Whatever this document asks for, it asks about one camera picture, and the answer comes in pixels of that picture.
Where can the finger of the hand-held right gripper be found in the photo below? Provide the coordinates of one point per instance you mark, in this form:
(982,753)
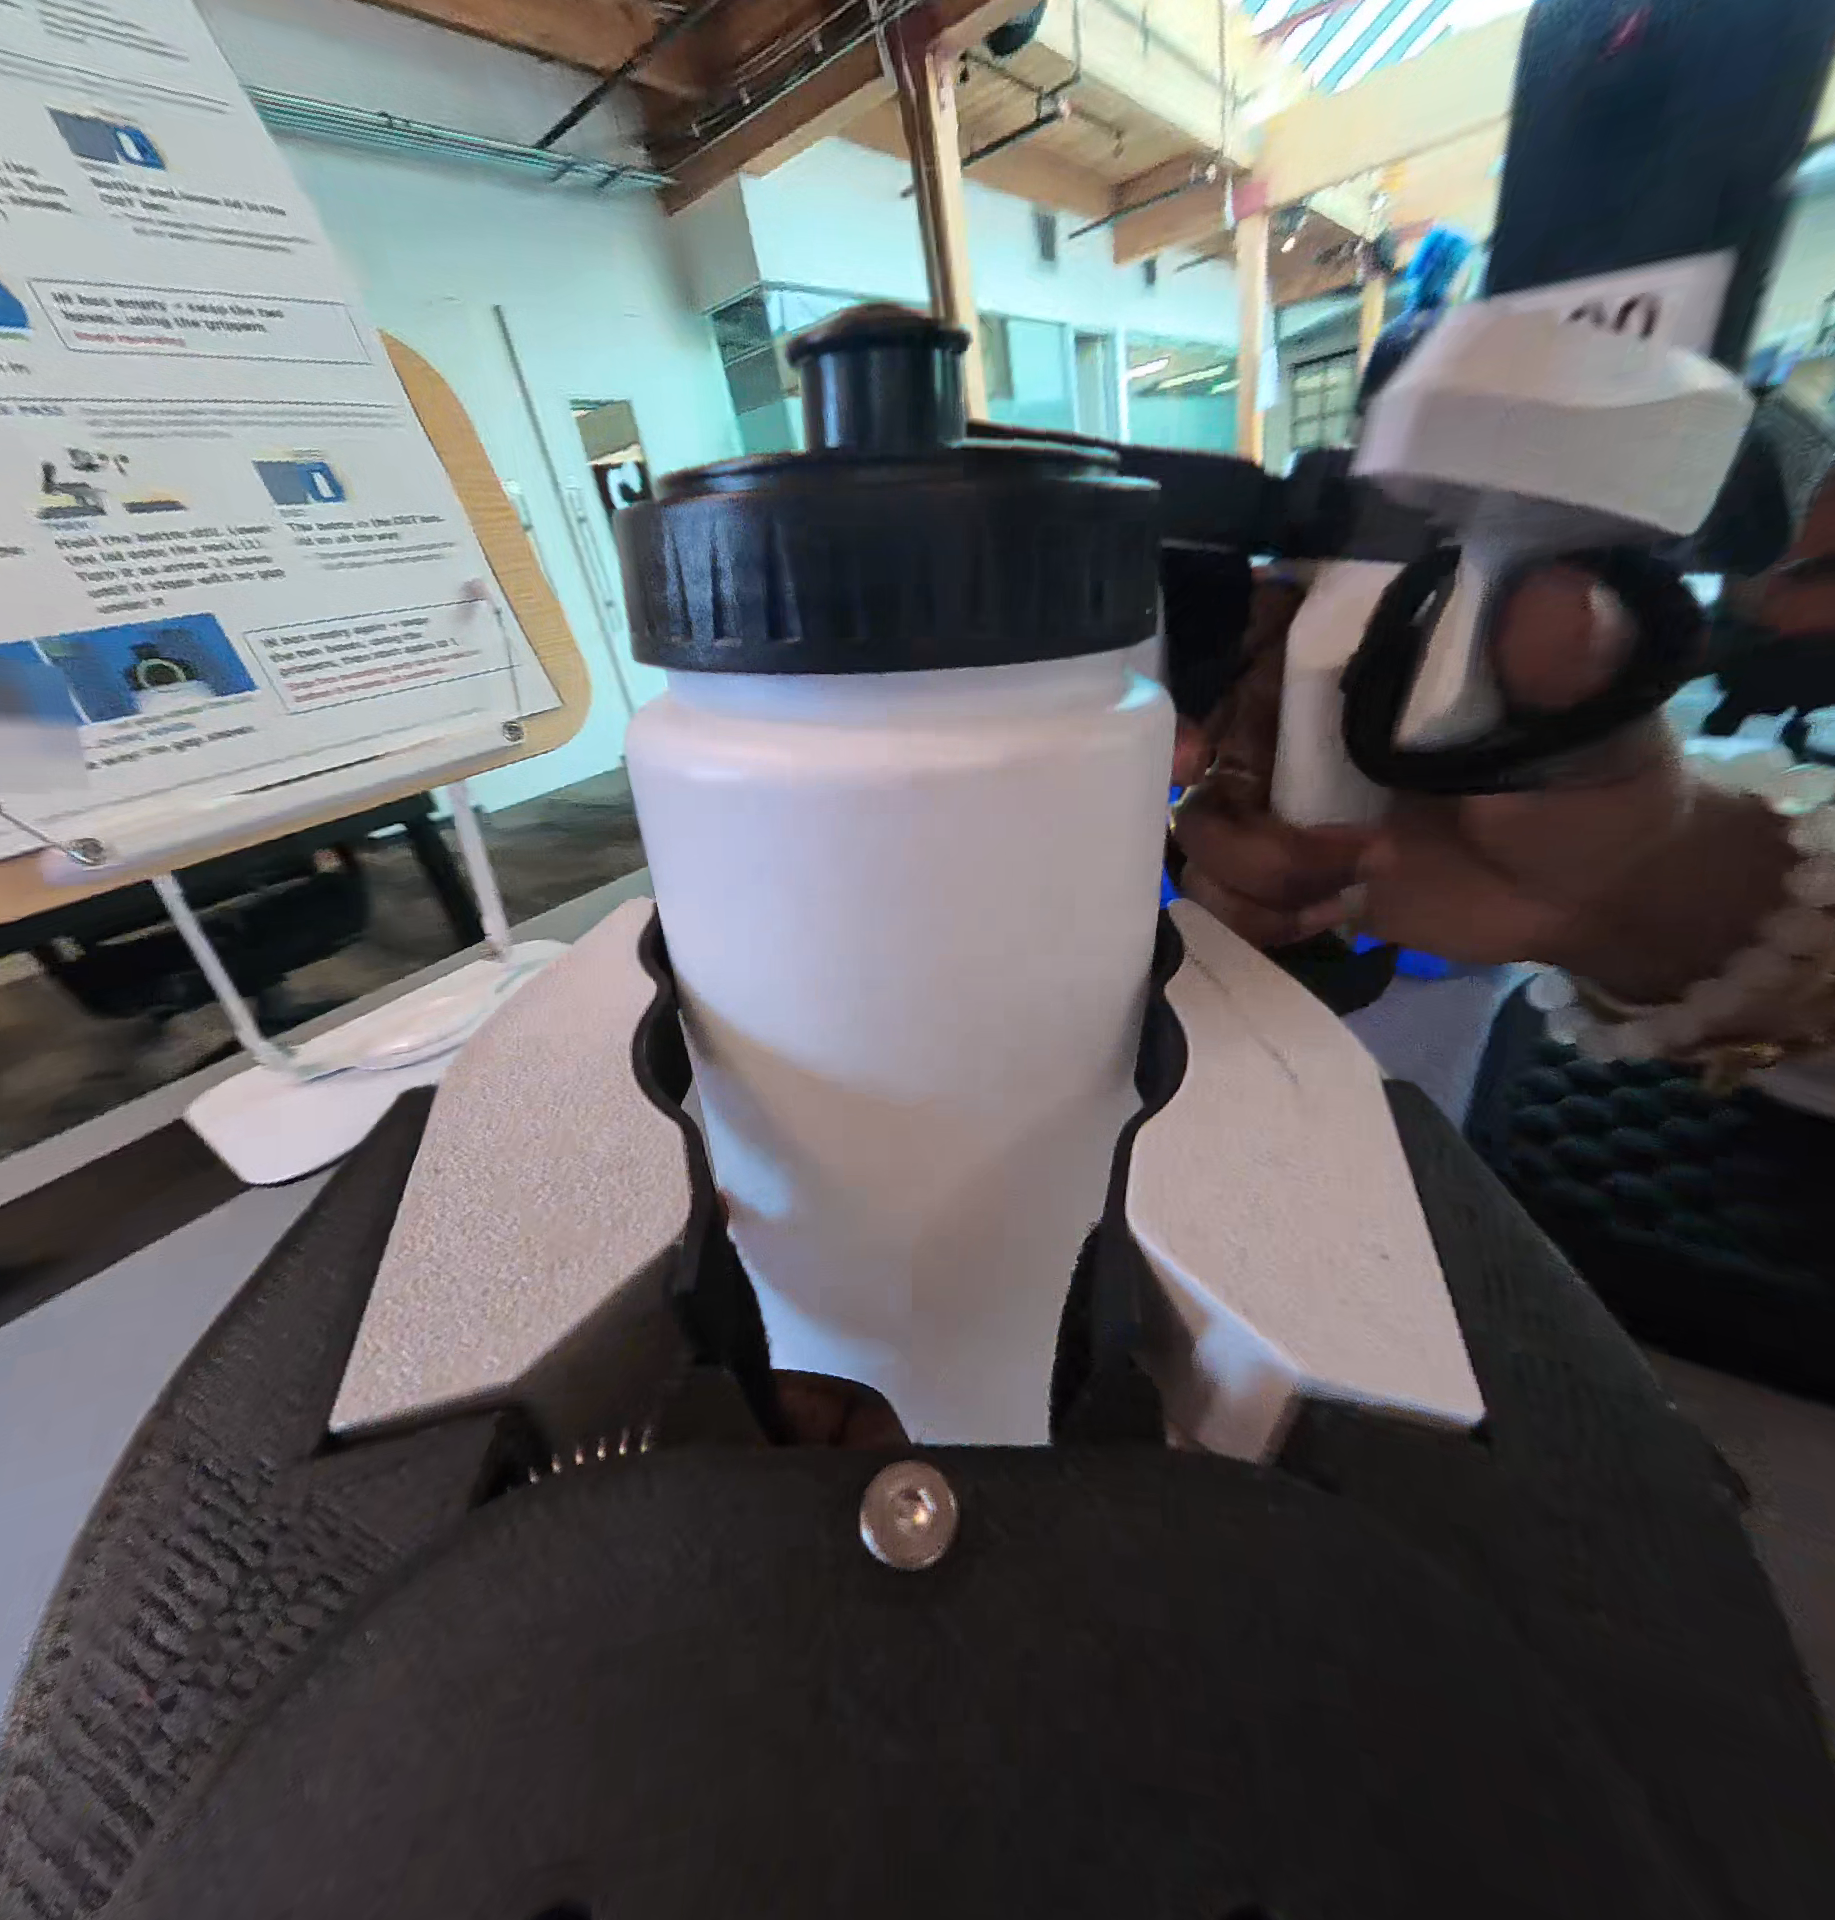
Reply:
(1577,435)

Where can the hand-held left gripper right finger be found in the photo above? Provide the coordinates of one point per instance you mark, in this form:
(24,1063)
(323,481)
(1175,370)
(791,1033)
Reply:
(1294,1230)

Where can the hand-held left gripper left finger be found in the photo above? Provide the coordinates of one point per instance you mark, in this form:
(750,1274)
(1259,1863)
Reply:
(499,1230)

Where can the white plastic bottle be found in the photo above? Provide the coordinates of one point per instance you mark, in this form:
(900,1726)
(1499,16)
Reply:
(903,901)

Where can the black bottle lid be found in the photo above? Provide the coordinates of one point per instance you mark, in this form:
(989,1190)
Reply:
(888,570)

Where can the person's left hand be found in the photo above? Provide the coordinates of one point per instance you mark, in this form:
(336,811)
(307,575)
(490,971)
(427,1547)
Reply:
(834,1411)

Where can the person's right hand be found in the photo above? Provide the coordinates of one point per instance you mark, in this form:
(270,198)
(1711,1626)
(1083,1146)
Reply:
(1577,870)

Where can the black mesh chair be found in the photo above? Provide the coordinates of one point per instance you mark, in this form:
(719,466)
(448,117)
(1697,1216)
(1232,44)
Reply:
(1652,1200)

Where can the wooden instruction board stand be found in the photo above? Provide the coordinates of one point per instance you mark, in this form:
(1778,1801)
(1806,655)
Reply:
(534,661)

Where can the white door with window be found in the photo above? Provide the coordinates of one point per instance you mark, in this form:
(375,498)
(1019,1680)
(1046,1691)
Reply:
(558,601)

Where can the wooden support post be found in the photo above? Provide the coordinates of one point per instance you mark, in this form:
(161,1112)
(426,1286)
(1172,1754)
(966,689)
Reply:
(941,225)
(1252,330)

